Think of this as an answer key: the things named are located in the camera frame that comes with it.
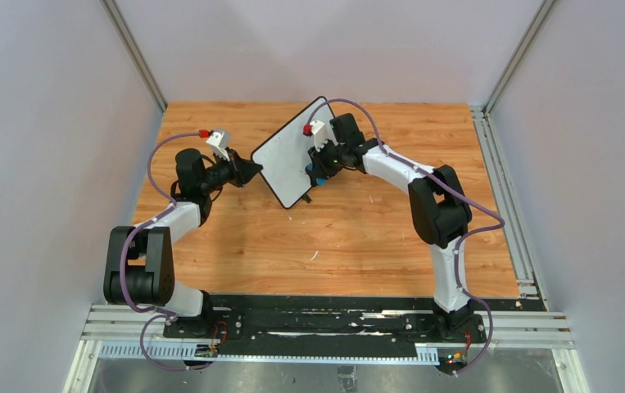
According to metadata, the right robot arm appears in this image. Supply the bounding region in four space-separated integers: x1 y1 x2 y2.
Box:
302 114 473 337

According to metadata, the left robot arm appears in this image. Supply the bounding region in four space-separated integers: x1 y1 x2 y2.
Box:
103 148 263 331

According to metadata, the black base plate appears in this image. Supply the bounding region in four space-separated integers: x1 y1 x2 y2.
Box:
163 294 545 358

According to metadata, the aluminium frame rail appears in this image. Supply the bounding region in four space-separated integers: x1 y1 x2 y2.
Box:
65 294 589 392

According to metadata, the purple cable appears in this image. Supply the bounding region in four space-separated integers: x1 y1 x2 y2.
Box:
120 129 216 373
301 98 506 377

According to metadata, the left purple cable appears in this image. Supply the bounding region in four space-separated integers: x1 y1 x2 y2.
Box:
120 129 216 373

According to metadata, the left corner aluminium post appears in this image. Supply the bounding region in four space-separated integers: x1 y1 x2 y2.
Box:
99 0 168 113

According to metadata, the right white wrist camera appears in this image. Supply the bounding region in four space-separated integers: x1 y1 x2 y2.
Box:
308 120 331 151

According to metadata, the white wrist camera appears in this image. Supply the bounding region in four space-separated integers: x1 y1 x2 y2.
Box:
308 120 331 151
206 129 231 161

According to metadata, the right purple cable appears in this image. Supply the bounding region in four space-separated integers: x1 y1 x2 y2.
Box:
301 98 506 377

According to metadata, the right side aluminium rail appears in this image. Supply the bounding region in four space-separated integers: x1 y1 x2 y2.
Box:
469 106 547 306

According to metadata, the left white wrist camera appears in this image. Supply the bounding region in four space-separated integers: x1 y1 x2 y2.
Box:
206 129 231 161

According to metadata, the black framed whiteboard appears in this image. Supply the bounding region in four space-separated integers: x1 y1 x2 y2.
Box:
251 96 334 209

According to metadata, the blue and black eraser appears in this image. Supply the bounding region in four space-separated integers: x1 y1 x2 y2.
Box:
307 163 328 187

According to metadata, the right corner aluminium post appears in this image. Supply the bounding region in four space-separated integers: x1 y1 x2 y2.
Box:
482 0 559 116

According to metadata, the corner aluminium post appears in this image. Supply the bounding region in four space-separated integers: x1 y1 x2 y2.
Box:
99 0 168 113
482 0 559 116

